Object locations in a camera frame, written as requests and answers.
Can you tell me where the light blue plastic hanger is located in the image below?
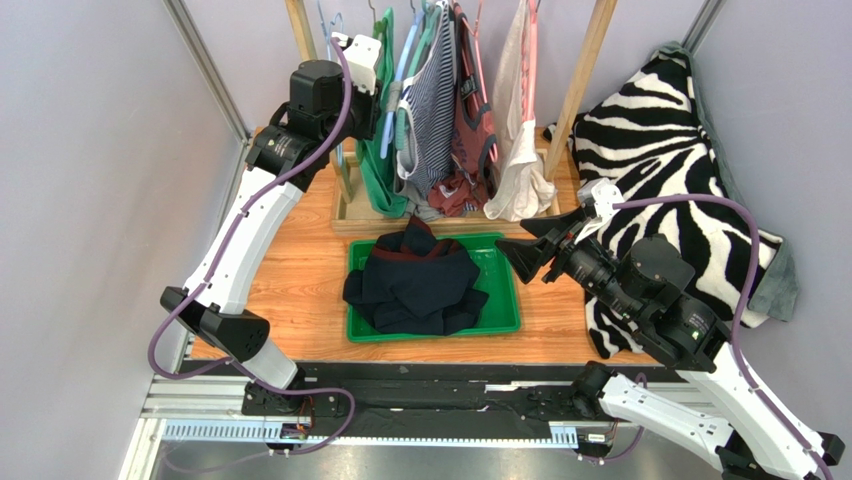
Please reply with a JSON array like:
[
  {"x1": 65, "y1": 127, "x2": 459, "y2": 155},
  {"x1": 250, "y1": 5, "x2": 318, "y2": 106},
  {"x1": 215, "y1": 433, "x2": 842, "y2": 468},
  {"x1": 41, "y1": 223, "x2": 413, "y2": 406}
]
[{"x1": 379, "y1": 1, "x2": 434, "y2": 160}]

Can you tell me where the green tank top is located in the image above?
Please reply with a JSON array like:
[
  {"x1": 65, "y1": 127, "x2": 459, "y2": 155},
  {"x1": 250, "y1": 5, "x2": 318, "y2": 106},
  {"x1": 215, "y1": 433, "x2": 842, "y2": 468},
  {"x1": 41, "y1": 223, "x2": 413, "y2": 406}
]
[{"x1": 355, "y1": 8, "x2": 408, "y2": 218}]

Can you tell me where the navy maroon tank top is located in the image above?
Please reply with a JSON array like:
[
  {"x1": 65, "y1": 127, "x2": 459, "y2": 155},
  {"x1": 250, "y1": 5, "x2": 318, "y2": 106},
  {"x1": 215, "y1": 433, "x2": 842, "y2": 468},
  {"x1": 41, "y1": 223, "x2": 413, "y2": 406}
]
[{"x1": 342, "y1": 216, "x2": 490, "y2": 336}]

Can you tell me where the grey tank top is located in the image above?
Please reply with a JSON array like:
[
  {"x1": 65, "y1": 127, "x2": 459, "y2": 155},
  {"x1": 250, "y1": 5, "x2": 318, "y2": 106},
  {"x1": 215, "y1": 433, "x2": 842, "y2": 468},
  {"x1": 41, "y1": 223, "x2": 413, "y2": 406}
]
[{"x1": 385, "y1": 81, "x2": 443, "y2": 222}]

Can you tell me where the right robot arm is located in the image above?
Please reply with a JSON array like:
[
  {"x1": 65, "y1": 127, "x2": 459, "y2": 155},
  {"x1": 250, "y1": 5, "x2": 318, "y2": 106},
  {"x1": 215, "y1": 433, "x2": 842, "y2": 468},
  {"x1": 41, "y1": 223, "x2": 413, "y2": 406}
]
[{"x1": 497, "y1": 211, "x2": 845, "y2": 479}]

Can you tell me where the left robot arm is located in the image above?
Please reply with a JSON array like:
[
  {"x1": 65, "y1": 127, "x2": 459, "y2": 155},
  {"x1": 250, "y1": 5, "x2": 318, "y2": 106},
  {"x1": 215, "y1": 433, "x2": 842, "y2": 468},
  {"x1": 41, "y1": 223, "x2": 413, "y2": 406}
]
[{"x1": 160, "y1": 57, "x2": 383, "y2": 390}]

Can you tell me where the teal plastic hanger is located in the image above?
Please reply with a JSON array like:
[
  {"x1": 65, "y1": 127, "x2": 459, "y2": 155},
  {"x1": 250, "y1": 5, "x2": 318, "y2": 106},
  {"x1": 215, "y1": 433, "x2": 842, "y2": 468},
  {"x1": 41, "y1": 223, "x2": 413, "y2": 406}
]
[{"x1": 387, "y1": 1, "x2": 441, "y2": 148}]

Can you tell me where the white tank top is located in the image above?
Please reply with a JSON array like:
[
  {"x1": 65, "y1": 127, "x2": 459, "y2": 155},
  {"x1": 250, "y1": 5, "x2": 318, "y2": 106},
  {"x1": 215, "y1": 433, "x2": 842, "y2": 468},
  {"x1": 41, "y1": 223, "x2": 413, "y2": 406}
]
[{"x1": 483, "y1": 1, "x2": 557, "y2": 222}]

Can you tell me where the blue striped tank top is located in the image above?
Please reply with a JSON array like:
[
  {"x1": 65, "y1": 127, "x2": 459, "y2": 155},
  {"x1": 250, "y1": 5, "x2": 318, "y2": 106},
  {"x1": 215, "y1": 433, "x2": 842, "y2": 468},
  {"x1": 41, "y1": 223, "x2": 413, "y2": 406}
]
[{"x1": 396, "y1": 1, "x2": 457, "y2": 198}]

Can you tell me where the maroon printed tank top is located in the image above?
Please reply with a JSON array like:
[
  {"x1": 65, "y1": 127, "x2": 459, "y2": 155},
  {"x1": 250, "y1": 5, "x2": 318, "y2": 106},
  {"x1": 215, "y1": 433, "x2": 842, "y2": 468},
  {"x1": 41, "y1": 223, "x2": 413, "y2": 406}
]
[{"x1": 428, "y1": 2, "x2": 498, "y2": 217}]

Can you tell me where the pink plastic hanger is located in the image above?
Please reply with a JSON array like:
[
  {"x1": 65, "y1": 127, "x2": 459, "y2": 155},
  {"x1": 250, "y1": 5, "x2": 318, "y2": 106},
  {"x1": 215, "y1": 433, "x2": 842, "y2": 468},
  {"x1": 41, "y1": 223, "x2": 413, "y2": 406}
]
[{"x1": 521, "y1": 0, "x2": 538, "y2": 122}]

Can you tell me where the green plastic tray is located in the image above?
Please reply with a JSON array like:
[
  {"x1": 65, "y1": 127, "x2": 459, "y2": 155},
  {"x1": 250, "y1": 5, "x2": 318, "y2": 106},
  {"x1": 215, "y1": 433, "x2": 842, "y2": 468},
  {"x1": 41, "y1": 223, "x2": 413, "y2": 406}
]
[{"x1": 345, "y1": 232, "x2": 521, "y2": 344}]

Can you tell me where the wooden clothes rack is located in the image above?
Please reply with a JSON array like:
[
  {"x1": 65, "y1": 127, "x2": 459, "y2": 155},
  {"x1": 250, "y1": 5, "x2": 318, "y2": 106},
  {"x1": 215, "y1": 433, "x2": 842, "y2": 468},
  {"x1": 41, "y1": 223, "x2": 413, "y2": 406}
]
[{"x1": 285, "y1": 1, "x2": 617, "y2": 237}]

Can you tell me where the zebra print blanket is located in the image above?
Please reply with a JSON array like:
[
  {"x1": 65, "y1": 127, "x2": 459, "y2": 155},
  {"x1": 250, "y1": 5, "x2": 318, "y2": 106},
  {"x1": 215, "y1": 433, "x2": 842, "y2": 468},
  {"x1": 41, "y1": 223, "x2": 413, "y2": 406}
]
[{"x1": 567, "y1": 42, "x2": 799, "y2": 328}]

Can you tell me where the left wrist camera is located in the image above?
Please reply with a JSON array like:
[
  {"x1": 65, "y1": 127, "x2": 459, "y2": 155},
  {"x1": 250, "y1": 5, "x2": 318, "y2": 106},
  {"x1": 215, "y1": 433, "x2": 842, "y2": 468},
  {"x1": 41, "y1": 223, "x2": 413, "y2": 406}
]
[{"x1": 331, "y1": 32, "x2": 382, "y2": 96}]

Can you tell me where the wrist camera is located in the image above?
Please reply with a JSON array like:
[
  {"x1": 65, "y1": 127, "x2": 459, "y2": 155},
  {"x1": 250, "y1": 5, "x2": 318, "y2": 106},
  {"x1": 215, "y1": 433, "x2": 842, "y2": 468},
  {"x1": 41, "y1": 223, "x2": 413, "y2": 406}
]
[
  {"x1": 331, "y1": 32, "x2": 382, "y2": 96},
  {"x1": 575, "y1": 178, "x2": 624, "y2": 243}
]

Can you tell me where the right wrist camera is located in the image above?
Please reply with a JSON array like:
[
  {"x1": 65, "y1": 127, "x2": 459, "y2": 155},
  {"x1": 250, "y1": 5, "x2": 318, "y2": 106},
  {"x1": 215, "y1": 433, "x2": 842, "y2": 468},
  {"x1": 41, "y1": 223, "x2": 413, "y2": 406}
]
[{"x1": 575, "y1": 178, "x2": 624, "y2": 243}]

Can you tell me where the thin pink wire hanger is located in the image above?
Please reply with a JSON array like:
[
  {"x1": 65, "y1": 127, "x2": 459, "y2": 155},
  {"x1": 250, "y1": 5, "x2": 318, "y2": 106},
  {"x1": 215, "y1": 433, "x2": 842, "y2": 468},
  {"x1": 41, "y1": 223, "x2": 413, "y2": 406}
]
[{"x1": 459, "y1": 0, "x2": 499, "y2": 164}]

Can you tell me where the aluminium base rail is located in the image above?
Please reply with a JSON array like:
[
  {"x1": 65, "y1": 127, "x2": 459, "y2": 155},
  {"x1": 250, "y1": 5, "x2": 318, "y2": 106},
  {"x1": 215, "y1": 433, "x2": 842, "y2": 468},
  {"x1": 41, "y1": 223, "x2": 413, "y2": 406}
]
[{"x1": 119, "y1": 359, "x2": 740, "y2": 480}]

